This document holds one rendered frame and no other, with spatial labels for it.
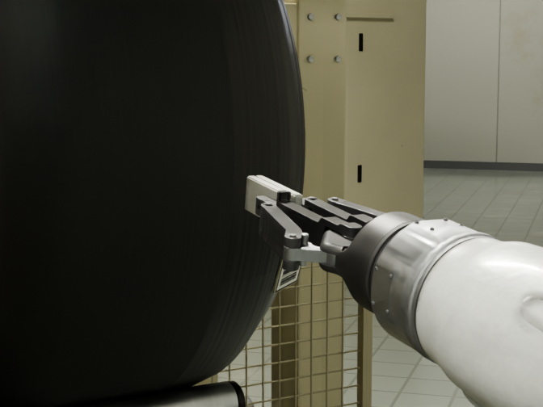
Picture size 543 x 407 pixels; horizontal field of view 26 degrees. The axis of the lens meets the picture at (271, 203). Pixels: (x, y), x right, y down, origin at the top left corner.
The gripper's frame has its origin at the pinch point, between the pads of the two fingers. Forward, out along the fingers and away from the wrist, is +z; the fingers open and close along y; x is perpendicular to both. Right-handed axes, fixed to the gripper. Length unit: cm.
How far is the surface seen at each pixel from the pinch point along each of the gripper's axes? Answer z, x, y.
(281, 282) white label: 13.9, 12.5, -9.8
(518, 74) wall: 827, 132, -767
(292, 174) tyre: 12.2, 1.0, -9.1
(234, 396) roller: 21.2, 27.9, -9.5
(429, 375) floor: 255, 152, -227
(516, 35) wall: 834, 93, -765
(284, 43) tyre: 16.0, -11.1, -9.5
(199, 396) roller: 21.6, 27.5, -5.5
